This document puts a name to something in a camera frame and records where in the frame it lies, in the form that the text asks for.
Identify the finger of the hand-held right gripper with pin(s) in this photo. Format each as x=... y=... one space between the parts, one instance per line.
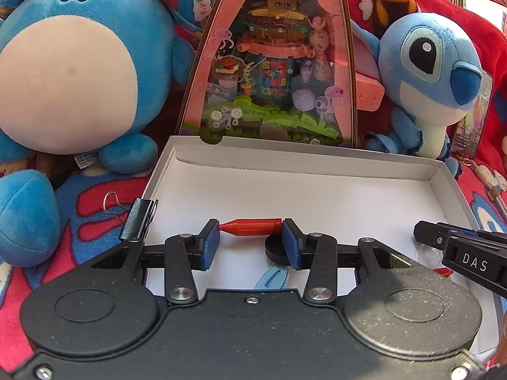
x=429 y=235

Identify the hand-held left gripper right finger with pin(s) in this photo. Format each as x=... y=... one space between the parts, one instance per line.
x=294 y=245

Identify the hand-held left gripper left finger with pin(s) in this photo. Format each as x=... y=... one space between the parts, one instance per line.
x=210 y=245

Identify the black round cap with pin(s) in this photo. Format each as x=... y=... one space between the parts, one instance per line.
x=275 y=251

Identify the clear plastic disc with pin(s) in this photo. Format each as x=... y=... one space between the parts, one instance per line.
x=427 y=257

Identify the blue hair clip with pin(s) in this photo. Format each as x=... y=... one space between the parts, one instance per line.
x=269 y=281

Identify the white cardboard box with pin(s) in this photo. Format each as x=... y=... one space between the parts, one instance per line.
x=317 y=190

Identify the small black binder clip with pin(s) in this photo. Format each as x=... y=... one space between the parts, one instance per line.
x=136 y=217

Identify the smartphone with lit screen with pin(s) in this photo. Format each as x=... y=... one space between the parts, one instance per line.
x=471 y=134

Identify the pink cartoon printed blanket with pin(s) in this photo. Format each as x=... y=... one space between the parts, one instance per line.
x=91 y=190

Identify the blue alien plush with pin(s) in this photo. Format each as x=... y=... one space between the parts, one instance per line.
x=427 y=59

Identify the triangular pink display toy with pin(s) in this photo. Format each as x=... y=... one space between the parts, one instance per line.
x=273 y=67

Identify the round blue mouse plush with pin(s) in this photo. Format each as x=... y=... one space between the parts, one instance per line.
x=71 y=67

